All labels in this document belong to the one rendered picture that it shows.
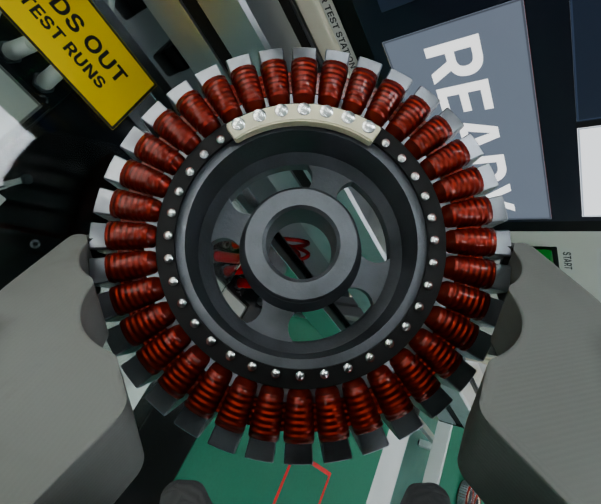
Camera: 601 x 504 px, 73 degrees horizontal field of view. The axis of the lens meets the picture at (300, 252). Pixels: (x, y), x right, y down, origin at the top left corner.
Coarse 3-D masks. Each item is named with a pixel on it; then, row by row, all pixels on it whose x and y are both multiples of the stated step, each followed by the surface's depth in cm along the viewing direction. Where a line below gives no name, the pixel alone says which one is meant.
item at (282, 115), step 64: (192, 128) 11; (256, 128) 11; (320, 128) 11; (384, 128) 11; (448, 128) 11; (128, 192) 10; (192, 192) 11; (320, 192) 12; (384, 192) 12; (448, 192) 11; (128, 256) 10; (192, 256) 11; (256, 256) 11; (448, 256) 11; (128, 320) 10; (192, 320) 10; (256, 320) 12; (384, 320) 11; (448, 320) 10; (192, 384) 10; (256, 384) 10; (320, 384) 10; (384, 384) 10; (448, 384) 11; (256, 448) 10
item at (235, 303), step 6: (234, 276) 43; (228, 288) 39; (234, 288) 43; (228, 294) 39; (234, 294) 40; (240, 294) 43; (228, 300) 39; (234, 300) 40; (240, 300) 41; (234, 306) 40; (240, 306) 41; (246, 306) 41; (240, 312) 41
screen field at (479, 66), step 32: (512, 0) 13; (416, 32) 15; (448, 32) 15; (480, 32) 14; (512, 32) 14; (416, 64) 16; (448, 64) 16; (480, 64) 15; (512, 64) 15; (448, 96) 17; (480, 96) 16; (512, 96) 16; (480, 128) 17; (512, 128) 17; (480, 160) 18; (512, 160) 18; (512, 192) 19; (544, 192) 18
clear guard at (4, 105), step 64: (128, 0) 16; (0, 64) 13; (0, 128) 13; (64, 128) 14; (128, 128) 16; (0, 192) 13; (64, 192) 14; (256, 192) 22; (0, 256) 13; (128, 384) 16
